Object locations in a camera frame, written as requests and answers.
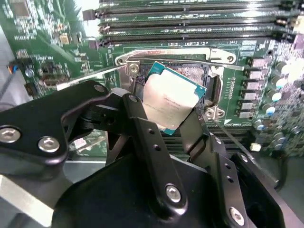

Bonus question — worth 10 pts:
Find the silver CPU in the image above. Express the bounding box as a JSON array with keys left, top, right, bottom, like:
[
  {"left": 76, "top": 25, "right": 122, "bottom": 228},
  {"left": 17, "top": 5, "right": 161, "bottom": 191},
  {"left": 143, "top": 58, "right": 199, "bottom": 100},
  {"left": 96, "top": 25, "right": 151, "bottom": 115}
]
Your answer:
[{"left": 142, "top": 60, "right": 208, "bottom": 136}]

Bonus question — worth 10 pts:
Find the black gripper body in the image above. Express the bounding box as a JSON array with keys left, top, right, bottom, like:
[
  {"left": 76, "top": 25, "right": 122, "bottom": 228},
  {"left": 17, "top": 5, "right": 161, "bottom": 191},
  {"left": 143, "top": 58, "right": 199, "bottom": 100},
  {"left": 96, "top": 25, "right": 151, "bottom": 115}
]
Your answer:
[{"left": 53, "top": 154, "right": 232, "bottom": 228}]

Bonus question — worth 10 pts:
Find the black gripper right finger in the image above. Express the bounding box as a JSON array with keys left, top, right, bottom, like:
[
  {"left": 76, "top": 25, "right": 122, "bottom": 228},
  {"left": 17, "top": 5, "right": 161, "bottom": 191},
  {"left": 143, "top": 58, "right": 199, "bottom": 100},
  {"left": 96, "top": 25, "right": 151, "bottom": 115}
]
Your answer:
[{"left": 180, "top": 108, "right": 285, "bottom": 228}]

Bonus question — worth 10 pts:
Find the metal wire locking lever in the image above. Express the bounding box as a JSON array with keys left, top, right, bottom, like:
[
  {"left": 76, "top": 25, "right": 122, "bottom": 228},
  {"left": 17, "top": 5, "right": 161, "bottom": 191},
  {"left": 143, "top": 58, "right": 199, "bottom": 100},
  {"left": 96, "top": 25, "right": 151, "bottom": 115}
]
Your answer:
[
  {"left": 127, "top": 56, "right": 245, "bottom": 71},
  {"left": 209, "top": 117, "right": 256, "bottom": 159}
]

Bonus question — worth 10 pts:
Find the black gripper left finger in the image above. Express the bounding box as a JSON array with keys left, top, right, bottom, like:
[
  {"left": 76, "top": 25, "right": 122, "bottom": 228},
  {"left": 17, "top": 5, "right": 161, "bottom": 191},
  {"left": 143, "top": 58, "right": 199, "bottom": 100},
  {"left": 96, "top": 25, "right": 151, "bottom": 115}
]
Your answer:
[{"left": 0, "top": 78, "right": 189, "bottom": 216}]

